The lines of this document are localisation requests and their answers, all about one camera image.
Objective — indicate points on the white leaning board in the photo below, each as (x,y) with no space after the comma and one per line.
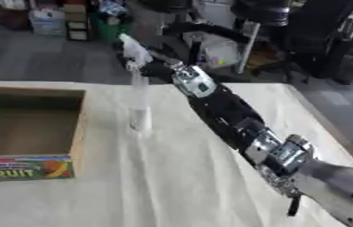
(249,47)

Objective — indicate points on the green plastic bin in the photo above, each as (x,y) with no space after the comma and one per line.
(111,29)

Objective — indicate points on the pack of water bottles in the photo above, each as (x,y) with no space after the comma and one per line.
(47,22)

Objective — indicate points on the black chair with armrest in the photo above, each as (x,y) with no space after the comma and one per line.
(205,29)

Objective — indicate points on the black office chair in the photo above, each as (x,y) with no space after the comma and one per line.
(325,38)

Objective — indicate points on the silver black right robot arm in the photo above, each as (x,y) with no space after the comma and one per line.
(225,110)

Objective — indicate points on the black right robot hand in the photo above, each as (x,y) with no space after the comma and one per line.
(156,71)

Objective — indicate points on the clear plastic spray bottle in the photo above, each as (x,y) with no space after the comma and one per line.
(140,115)

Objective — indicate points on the dark shelf with boxes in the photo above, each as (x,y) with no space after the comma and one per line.
(77,25)

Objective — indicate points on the white plastic bag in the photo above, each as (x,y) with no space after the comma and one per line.
(219,50)

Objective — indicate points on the tan cardboard box green inside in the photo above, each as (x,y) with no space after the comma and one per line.
(28,130)

